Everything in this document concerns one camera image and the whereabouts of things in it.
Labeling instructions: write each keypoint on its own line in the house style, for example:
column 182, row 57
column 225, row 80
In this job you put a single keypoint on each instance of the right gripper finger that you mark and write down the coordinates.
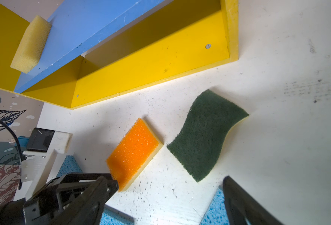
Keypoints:
column 242, row 208

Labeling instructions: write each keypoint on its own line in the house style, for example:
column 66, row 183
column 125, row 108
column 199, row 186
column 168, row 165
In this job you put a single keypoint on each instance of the left blue sponge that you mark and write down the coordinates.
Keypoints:
column 69, row 165

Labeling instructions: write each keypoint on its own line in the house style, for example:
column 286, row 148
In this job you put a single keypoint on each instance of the orange sponge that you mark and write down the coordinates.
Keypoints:
column 137, row 148

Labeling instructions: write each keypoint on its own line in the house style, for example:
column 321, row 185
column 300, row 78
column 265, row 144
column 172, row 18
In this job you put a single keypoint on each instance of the yellow shelf unit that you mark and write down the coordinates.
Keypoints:
column 97, row 50

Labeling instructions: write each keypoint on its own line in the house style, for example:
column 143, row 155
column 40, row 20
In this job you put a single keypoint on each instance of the yellow orange-tinted sponge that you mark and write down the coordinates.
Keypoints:
column 32, row 44

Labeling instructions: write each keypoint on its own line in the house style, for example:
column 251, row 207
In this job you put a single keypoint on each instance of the middle blue sponge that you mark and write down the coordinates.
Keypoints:
column 114, row 217

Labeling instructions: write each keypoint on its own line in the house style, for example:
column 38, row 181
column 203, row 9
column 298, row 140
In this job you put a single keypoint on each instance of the right blue sponge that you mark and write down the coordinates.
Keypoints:
column 216, row 213

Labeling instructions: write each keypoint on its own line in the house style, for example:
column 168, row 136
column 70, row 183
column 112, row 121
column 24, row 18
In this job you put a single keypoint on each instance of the blue sponge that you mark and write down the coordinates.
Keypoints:
column 114, row 217
column 69, row 165
column 216, row 213

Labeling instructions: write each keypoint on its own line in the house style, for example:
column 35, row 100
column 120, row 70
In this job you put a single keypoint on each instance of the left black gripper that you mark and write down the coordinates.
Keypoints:
column 72, row 199

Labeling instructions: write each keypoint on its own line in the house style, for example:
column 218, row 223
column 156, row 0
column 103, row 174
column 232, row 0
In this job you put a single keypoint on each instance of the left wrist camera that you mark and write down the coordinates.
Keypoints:
column 40, row 151

